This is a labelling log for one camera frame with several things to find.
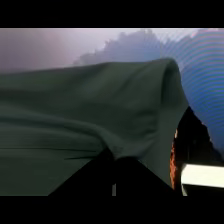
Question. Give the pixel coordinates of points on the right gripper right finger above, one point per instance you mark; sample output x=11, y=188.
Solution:
x=136, y=180

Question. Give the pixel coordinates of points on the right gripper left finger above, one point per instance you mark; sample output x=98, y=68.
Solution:
x=93, y=180

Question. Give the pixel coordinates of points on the pale green T-shirt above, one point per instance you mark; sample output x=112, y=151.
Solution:
x=83, y=110

